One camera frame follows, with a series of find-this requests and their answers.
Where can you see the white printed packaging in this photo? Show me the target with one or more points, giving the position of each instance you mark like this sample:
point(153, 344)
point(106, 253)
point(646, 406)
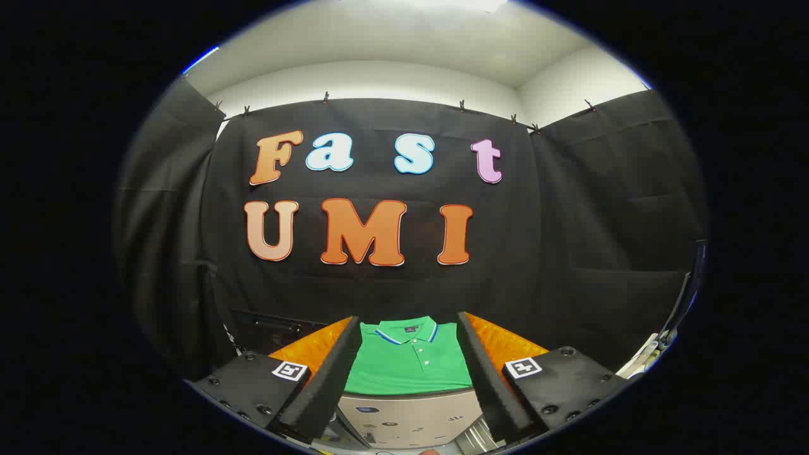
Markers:
point(641, 360)

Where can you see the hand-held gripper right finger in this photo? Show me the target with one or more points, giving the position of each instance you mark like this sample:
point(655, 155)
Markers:
point(490, 385)

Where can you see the green polo shirt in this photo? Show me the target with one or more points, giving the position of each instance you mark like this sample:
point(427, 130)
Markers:
point(404, 373)

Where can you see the dark metal frame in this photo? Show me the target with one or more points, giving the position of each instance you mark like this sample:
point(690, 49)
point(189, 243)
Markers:
point(700, 259)

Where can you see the black backdrop cloth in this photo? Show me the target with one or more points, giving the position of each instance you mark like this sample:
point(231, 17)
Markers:
point(537, 253)

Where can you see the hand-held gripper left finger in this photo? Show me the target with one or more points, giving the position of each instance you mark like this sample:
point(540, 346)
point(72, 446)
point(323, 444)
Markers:
point(328, 385)

